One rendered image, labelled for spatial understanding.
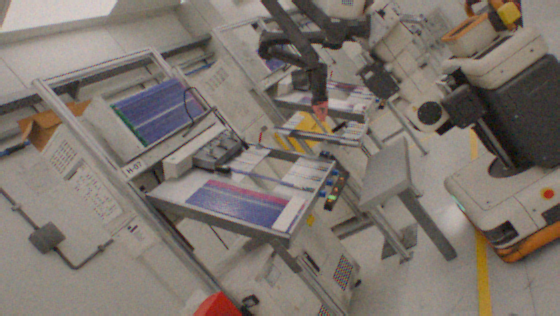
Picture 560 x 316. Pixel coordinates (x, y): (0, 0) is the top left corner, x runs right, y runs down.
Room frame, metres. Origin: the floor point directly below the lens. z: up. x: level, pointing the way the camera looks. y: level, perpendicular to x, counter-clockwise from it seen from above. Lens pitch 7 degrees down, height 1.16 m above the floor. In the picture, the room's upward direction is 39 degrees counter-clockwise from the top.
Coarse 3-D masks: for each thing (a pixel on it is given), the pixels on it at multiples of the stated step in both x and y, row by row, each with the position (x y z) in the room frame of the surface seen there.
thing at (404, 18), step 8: (376, 0) 7.16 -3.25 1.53; (392, 0) 7.19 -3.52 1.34; (400, 16) 7.07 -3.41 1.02; (408, 16) 7.25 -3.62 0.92; (416, 16) 7.36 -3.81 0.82; (424, 16) 7.29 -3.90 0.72; (432, 32) 7.34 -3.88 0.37; (416, 40) 7.21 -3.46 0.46; (432, 40) 6.74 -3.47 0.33; (440, 40) 7.33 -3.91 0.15; (408, 48) 7.00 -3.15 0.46; (416, 48) 6.94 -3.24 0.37; (424, 48) 6.84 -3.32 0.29; (416, 56) 6.98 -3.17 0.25; (440, 56) 6.74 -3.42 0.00
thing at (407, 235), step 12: (324, 144) 2.25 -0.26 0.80; (336, 156) 2.24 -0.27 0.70; (348, 168) 2.26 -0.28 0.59; (360, 180) 2.28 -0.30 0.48; (384, 216) 2.24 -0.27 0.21; (396, 228) 2.27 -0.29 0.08; (408, 228) 2.32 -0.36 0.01; (384, 240) 2.40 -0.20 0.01; (408, 240) 2.19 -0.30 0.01; (384, 252) 2.27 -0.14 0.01; (396, 252) 2.18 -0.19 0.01
